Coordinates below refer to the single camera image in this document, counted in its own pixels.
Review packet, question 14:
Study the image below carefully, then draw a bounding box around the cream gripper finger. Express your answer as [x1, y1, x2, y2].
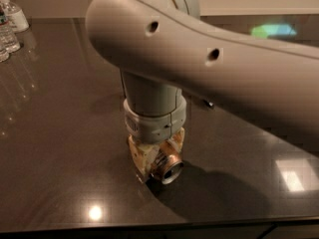
[128, 134, 161, 183]
[166, 127, 185, 154]

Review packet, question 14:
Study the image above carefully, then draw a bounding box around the orange soda can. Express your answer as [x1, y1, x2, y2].
[151, 141, 183, 185]

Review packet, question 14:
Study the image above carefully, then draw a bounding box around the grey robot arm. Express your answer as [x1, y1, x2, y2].
[86, 0, 319, 183]

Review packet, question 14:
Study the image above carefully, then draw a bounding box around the clear plastic water bottle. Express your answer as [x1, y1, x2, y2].
[0, 7, 21, 53]

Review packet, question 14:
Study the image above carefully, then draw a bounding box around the clear water bottle at edge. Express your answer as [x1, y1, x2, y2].
[0, 40, 9, 62]

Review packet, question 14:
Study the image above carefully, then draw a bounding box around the white pump sanitizer bottle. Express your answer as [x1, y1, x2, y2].
[0, 0, 29, 33]

